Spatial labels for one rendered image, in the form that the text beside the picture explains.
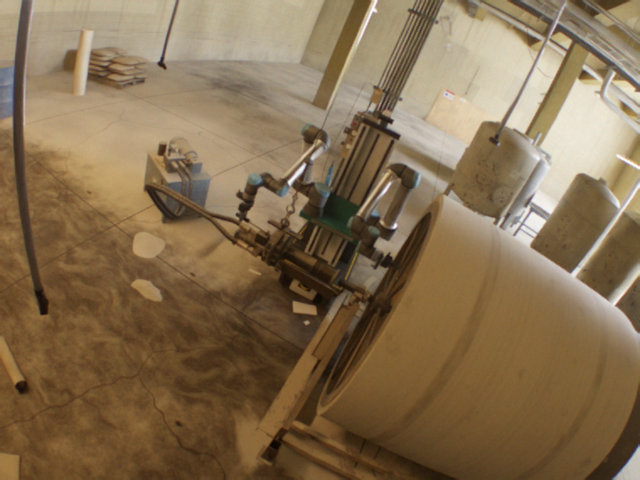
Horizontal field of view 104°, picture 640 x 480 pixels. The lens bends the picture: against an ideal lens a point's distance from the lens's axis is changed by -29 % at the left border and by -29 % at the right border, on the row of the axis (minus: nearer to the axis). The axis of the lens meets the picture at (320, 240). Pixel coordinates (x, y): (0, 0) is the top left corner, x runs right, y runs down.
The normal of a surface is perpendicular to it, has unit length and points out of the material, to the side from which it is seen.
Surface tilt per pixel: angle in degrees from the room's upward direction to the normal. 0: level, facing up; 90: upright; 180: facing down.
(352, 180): 90
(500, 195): 90
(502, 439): 75
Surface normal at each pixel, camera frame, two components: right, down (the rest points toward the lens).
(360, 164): -0.30, 0.44
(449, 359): -0.11, -0.07
